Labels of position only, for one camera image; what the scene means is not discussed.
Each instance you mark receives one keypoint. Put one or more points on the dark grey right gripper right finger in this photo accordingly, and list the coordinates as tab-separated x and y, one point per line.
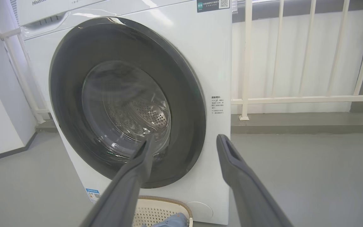
247	189

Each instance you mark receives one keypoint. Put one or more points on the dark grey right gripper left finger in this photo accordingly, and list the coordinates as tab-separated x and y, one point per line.
128	189

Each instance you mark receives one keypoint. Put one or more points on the blue bear print garment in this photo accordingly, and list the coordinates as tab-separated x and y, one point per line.
172	220

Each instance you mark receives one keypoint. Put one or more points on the dark round glass washer door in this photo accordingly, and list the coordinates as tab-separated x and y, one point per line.
71	94

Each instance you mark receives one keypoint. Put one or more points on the cream perforated laundry basket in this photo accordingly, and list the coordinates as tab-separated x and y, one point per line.
156	208

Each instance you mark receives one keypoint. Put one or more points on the white front-load washing machine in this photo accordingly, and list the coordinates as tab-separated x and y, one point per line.
200	63

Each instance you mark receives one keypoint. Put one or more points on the blue energy label sticker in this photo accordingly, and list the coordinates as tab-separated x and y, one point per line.
93	194

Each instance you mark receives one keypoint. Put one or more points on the round white filter cover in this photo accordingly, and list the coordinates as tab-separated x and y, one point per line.
202	211

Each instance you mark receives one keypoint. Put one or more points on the perforated steel washer drum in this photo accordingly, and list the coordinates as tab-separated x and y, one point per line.
150	116

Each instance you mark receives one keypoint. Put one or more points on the white metal railing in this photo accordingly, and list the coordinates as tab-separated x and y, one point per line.
10	32
295	100

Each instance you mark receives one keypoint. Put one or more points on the white detergent drawer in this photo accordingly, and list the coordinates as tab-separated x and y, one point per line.
43	26

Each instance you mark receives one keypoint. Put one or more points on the dark teal QR sticker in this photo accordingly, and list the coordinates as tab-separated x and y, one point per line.
213	4

